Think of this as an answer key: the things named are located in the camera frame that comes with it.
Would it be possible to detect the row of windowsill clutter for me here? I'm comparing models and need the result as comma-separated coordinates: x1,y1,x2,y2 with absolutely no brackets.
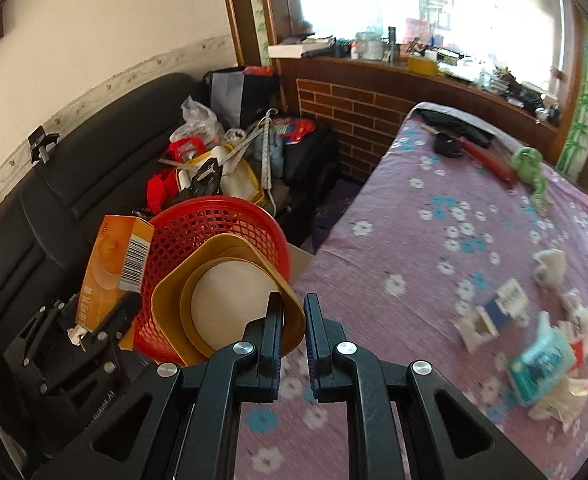
334,25,560,126

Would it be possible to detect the red blue printed bag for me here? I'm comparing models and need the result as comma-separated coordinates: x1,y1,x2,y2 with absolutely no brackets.
274,116,317,146

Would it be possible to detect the green cloth toy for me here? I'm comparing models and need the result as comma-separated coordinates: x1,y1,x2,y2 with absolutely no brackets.
511,146,552,213

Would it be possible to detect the brown cardboard box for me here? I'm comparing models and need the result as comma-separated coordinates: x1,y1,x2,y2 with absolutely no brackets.
286,244,317,287

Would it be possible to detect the small black case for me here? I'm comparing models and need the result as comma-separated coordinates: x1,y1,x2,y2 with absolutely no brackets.
434,132,465,160

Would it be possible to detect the red folded umbrella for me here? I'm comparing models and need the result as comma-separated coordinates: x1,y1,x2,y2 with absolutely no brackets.
461,137,518,184

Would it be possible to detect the metal folding hanger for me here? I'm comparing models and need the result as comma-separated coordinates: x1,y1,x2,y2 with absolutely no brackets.
244,110,281,203

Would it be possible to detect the clear plastic bag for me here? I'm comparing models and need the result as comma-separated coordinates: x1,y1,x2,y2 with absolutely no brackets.
169,96,225,143

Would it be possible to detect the green white packet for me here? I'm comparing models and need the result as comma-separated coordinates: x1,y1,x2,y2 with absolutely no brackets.
506,311,577,407

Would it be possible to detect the black clip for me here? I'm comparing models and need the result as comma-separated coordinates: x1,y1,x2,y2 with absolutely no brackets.
28,127,61,163

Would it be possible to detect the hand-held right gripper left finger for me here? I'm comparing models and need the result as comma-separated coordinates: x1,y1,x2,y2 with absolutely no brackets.
34,292,287,480

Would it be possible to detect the blue white small carton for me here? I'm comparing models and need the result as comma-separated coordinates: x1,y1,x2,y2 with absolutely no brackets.
454,278,531,354

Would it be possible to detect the red plastic mesh basket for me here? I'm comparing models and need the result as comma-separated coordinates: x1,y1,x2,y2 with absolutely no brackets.
133,196,292,366

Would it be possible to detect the brick pattern panel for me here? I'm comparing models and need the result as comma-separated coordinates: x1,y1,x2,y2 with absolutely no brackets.
296,78,415,182

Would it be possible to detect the wooden windowsill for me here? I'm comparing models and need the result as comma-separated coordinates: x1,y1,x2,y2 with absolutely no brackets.
269,52,560,133

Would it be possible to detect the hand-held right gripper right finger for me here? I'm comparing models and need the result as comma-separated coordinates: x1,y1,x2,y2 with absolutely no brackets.
304,292,549,480

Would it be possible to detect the yellow white bag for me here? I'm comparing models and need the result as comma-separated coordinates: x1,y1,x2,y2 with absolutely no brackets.
221,155,268,206

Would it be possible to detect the white book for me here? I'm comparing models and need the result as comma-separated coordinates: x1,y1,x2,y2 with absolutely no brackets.
268,40,335,60

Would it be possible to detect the red cloth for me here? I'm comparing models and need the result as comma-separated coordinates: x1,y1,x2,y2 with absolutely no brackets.
147,170,179,211

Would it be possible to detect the black leather sofa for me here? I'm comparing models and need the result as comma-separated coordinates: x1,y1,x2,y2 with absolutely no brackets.
0,72,209,346

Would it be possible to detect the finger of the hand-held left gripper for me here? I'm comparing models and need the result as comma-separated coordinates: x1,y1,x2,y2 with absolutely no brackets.
38,299,79,333
91,291,142,353

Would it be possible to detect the window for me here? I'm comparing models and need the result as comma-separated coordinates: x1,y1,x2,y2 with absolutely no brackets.
254,0,577,111

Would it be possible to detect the white crumpled tissue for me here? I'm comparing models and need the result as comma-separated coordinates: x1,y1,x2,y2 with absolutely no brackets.
526,375,588,434
558,290,588,342
532,249,568,289

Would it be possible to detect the yellow box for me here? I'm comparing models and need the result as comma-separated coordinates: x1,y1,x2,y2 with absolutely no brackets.
408,56,439,77

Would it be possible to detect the black suitcase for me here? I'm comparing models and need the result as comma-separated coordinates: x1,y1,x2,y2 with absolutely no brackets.
274,120,343,241

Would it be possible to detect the orange carton box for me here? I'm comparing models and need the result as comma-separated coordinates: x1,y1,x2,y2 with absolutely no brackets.
74,214,155,346

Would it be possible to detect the long black pouch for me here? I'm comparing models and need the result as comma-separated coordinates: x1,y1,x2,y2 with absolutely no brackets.
421,110,495,148

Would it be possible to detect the red white package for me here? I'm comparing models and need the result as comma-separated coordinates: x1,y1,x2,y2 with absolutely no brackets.
168,136,209,166

